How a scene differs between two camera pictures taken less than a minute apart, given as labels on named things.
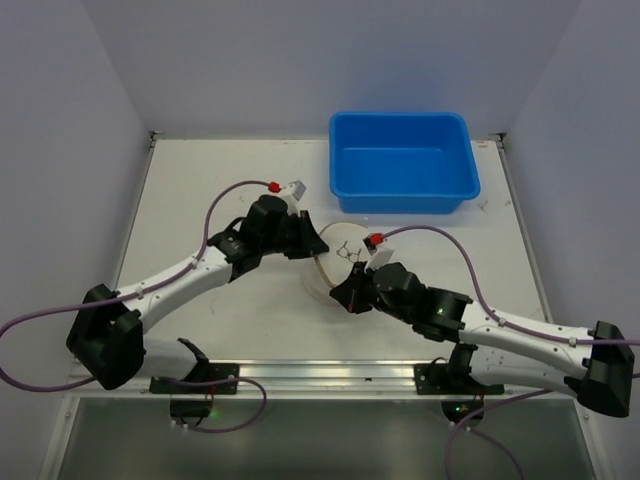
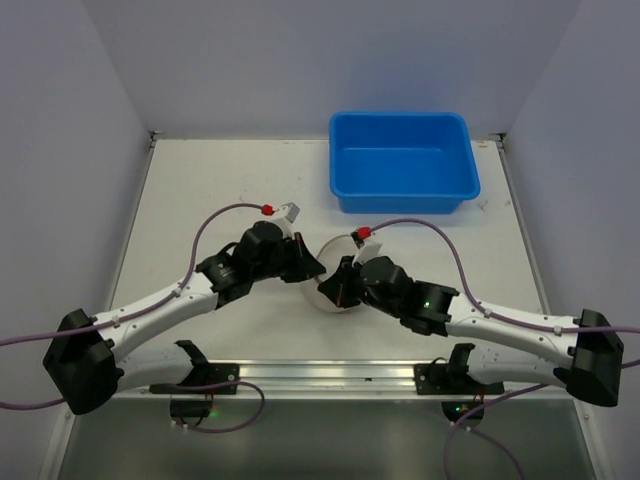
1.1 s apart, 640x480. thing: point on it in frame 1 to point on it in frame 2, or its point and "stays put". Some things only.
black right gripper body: (361, 288) stays put
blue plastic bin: (401, 162) stays put
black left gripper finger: (310, 241) to (305, 264)
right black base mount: (462, 398) stays put
